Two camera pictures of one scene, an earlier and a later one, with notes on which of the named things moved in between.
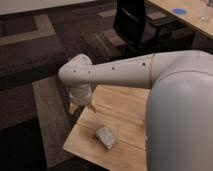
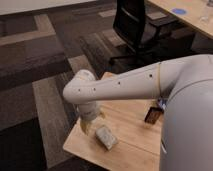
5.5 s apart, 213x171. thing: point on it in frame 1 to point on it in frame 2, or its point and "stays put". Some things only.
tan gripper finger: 72,108 to 85,126
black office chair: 144,38 stays put
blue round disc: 179,11 stays put
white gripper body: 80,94 to 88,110
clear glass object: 205,17 stays put
